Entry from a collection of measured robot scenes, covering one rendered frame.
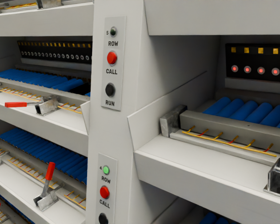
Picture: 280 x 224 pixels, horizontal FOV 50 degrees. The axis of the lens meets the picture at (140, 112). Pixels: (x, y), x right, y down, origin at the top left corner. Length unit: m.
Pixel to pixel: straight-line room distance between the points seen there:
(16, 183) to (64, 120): 0.28
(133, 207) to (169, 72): 0.19
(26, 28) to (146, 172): 0.38
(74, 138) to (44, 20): 0.22
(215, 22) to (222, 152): 0.15
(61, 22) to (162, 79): 0.21
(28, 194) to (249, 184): 0.51
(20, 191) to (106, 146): 0.35
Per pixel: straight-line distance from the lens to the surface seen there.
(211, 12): 0.33
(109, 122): 0.42
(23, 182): 0.76
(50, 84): 0.72
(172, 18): 0.36
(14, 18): 0.67
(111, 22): 0.41
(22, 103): 0.57
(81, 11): 0.48
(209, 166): 0.35
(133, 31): 0.39
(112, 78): 0.41
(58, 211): 0.63
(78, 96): 0.57
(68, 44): 0.77
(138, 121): 0.38
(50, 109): 0.59
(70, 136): 0.51
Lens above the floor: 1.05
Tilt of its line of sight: 10 degrees down
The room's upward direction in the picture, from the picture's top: 4 degrees clockwise
